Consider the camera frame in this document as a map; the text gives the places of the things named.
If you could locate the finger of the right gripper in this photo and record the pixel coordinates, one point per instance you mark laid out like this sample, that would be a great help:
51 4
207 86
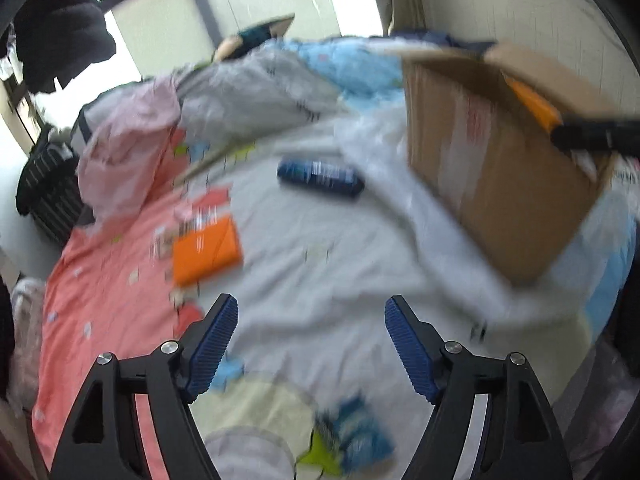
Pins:
597 135

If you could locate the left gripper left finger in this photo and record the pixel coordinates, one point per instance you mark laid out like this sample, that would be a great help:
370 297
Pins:
102 439

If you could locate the orange gift box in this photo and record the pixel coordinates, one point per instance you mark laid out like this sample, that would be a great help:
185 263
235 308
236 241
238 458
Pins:
202 253

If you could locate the dark blue shampoo bottle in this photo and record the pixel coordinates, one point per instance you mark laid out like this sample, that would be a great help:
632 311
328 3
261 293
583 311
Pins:
321 176

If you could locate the orange sunscreen tube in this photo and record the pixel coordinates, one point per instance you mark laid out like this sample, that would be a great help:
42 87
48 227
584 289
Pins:
545 113

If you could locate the starry night tissue pack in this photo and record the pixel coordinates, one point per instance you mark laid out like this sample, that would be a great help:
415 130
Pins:
353 435

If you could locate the cotton swab packet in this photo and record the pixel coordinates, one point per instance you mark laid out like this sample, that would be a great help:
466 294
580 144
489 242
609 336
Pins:
184 221

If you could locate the brown cardboard box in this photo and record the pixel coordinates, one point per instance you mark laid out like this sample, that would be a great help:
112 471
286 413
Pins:
477 146

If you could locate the white carved headboard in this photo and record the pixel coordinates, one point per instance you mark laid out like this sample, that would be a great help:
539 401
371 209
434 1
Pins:
574 32

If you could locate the clear plastic bag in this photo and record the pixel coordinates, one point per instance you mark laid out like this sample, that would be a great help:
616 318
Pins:
27 309

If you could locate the black striped bag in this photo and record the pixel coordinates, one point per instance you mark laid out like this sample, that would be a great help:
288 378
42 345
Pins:
48 191

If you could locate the cartoon star bed sheet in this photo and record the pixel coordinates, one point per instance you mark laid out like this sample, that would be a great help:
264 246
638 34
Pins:
312 285

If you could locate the pink crumpled sheet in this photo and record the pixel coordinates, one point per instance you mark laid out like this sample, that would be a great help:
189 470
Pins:
118 167

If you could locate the dark patterned pillow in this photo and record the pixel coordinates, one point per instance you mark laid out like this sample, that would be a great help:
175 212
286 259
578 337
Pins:
242 42

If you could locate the hanging black jacket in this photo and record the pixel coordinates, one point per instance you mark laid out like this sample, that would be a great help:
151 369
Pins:
56 40

